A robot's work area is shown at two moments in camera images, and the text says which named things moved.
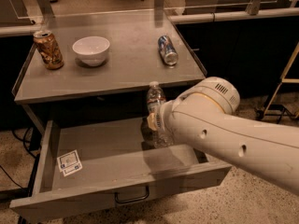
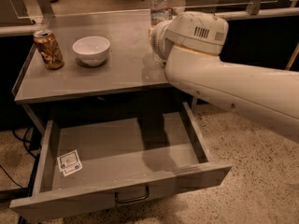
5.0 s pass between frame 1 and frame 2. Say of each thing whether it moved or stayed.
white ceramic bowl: stayed
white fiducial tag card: stayed
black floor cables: stayed
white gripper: moved
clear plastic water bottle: moved
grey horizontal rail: stayed
